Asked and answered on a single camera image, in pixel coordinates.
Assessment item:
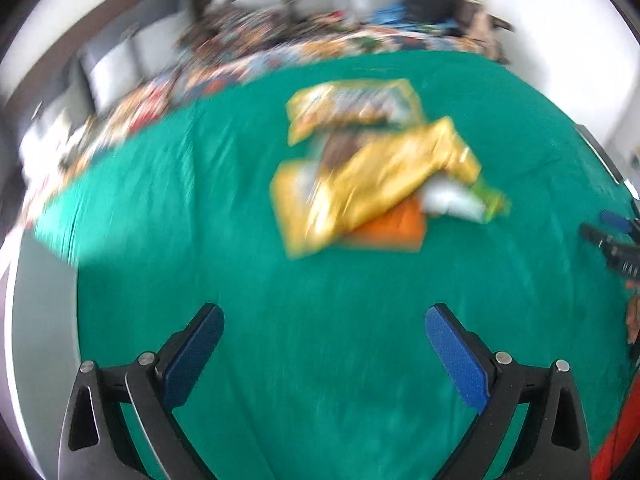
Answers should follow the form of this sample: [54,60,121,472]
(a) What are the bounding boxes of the patterned dark cloth bundle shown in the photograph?
[178,4,296,64]

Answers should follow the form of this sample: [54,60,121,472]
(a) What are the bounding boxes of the black bag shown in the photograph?
[404,0,469,24]

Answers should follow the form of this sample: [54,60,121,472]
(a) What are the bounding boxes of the peanut bag yellow border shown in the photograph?
[286,79,425,146]

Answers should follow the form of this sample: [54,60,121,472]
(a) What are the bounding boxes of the person's right hand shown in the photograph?
[625,294,640,344]

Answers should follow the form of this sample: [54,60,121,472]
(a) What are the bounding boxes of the white storage box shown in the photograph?
[1,230,80,479]

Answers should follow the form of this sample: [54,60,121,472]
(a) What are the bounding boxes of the green satin bedspread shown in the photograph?
[35,51,631,479]

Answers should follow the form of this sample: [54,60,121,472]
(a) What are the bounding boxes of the gold snack bag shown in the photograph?
[270,117,482,258]

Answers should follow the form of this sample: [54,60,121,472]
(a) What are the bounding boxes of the orange sausage snack pack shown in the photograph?
[342,196,426,252]

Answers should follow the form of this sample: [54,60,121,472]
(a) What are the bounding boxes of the floral bed sheet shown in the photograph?
[23,26,502,219]

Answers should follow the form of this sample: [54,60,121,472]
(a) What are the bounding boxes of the small green snack packet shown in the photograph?
[416,174,511,224]

